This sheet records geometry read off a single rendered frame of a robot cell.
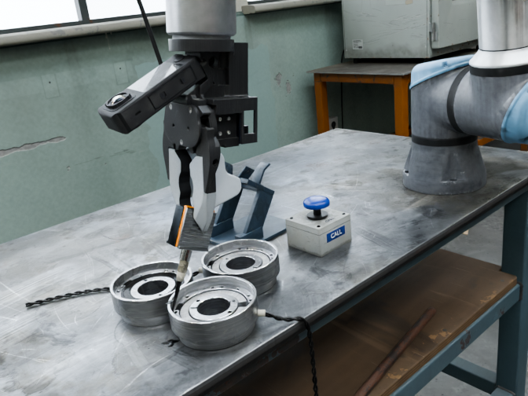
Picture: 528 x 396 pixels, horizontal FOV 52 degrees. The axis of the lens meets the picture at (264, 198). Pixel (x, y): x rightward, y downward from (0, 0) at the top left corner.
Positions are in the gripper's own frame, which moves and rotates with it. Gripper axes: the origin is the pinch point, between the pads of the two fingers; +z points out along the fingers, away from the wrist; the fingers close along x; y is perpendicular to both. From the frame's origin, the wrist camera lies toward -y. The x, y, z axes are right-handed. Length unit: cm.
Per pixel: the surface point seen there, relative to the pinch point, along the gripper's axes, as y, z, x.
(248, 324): 1.9, 10.8, -8.4
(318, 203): 23.1, 2.9, 1.6
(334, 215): 26.1, 5.2, 1.0
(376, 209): 40.7, 7.7, 4.3
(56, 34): 44, -23, 156
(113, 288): -5.9, 10.6, 9.4
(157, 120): 89, 13, 165
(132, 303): -6.1, 10.5, 3.9
